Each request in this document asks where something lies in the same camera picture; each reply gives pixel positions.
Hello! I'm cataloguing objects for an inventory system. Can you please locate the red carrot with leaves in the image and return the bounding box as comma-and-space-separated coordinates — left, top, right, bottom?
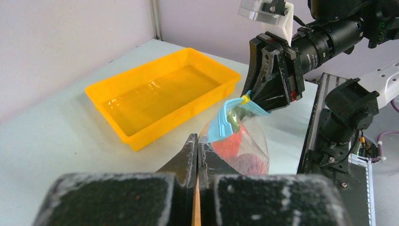
212, 107, 247, 159

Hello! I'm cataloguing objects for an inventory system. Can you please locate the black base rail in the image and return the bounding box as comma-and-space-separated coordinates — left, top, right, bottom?
297, 73, 379, 226

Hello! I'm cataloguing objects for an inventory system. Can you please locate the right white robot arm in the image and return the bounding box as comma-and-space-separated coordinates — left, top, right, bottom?
239, 0, 399, 175

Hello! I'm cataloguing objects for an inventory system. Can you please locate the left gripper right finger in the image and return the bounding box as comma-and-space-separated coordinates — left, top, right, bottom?
198, 144, 352, 226

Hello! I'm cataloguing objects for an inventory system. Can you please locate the clear zip top bag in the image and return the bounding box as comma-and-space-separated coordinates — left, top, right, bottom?
199, 91, 270, 175

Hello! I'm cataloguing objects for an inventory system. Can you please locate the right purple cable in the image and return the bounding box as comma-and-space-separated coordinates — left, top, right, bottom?
367, 97, 399, 164

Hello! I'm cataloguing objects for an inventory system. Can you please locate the yellow plastic tray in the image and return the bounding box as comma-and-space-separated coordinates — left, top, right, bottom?
85, 48, 241, 151

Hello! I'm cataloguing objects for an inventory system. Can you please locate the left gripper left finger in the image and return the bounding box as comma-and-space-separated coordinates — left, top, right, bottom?
33, 134, 198, 226

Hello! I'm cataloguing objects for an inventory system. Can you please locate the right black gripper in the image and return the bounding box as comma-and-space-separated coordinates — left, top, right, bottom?
241, 17, 364, 111

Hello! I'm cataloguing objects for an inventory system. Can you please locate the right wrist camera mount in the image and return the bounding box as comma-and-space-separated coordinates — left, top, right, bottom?
238, 0, 294, 46

